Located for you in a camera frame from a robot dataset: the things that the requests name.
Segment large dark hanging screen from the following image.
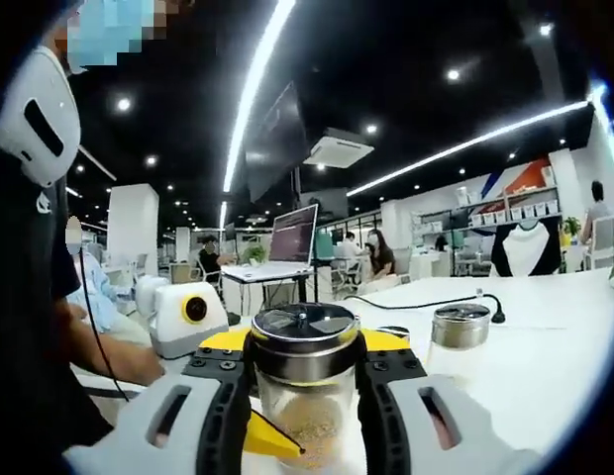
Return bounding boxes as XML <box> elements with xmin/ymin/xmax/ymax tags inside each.
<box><xmin>244</xmin><ymin>80</ymin><xmax>309</xmax><ymax>205</ymax></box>

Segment grey mesh office chair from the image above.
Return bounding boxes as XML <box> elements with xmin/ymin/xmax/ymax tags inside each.
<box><xmin>584</xmin><ymin>215</ymin><xmax>614</xmax><ymax>271</ymax></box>

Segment white chest device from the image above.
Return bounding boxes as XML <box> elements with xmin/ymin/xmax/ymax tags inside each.
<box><xmin>0</xmin><ymin>46</ymin><xmax>83</xmax><ymax>189</ymax></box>

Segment white standing desk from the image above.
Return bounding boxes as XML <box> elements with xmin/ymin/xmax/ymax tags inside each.
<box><xmin>220</xmin><ymin>265</ymin><xmax>316</xmax><ymax>319</ymax></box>

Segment grey storage shelf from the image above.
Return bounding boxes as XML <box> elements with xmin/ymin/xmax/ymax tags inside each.
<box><xmin>410</xmin><ymin>184</ymin><xmax>562</xmax><ymax>235</ymax></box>

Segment small plant in yellow pot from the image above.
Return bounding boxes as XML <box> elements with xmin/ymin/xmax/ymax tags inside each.
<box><xmin>561</xmin><ymin>216</ymin><xmax>583</xmax><ymax>249</ymax></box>

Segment group of round ceiling spotlights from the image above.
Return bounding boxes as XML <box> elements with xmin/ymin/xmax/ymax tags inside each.
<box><xmin>68</xmin><ymin>22</ymin><xmax>570</xmax><ymax>199</ymax></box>

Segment row of white storage boxes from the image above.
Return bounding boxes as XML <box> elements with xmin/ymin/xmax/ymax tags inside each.
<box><xmin>469</xmin><ymin>201</ymin><xmax>559</xmax><ymax>225</ymax></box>

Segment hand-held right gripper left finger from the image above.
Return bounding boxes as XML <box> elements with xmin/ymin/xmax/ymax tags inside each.
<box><xmin>62</xmin><ymin>330</ymin><xmax>253</xmax><ymax>475</ymax></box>

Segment open laptop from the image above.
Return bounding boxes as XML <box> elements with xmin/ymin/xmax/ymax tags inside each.
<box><xmin>221</xmin><ymin>203</ymin><xmax>320</xmax><ymax>280</ymax></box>

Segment tall seasoning bottle brown contents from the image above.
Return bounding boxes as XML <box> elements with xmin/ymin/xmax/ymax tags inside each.
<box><xmin>250</xmin><ymin>302</ymin><xmax>361</xmax><ymax>471</ymax></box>

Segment white ceiling air conditioner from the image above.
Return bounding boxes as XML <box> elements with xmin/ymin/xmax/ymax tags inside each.
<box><xmin>302</xmin><ymin>127</ymin><xmax>377</xmax><ymax>170</ymax></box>

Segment small green desk plant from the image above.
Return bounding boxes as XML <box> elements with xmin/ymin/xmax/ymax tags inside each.
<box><xmin>242</xmin><ymin>244</ymin><xmax>269</xmax><ymax>266</ymax></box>

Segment black power cable with plug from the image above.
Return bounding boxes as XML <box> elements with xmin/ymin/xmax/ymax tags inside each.
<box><xmin>344</xmin><ymin>292</ymin><xmax>508</xmax><ymax>326</ymax></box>

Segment white ceiling light strip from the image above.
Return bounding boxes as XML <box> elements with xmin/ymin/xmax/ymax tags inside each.
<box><xmin>346</xmin><ymin>100</ymin><xmax>592</xmax><ymax>198</ymax></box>
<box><xmin>221</xmin><ymin>0</ymin><xmax>297</xmax><ymax>195</ymax></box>

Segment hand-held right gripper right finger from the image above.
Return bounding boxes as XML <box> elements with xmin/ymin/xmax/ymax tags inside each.
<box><xmin>357</xmin><ymin>329</ymin><xmax>546</xmax><ymax>475</ymax></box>

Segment person in dark shirt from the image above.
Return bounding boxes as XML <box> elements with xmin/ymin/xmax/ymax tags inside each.
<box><xmin>0</xmin><ymin>142</ymin><xmax>116</xmax><ymax>475</ymax></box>

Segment small dark hanging screen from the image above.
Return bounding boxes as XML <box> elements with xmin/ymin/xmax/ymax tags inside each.
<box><xmin>298</xmin><ymin>187</ymin><xmax>350</xmax><ymax>223</ymax></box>

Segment tall seasoning bottle white contents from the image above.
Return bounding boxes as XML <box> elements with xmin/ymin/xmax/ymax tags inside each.
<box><xmin>424</xmin><ymin>303</ymin><xmax>492</xmax><ymax>382</ymax></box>

